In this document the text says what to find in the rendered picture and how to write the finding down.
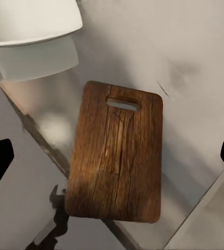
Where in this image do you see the cutting board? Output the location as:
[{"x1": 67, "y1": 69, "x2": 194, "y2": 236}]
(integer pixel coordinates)
[{"x1": 65, "y1": 81, "x2": 163, "y2": 223}]

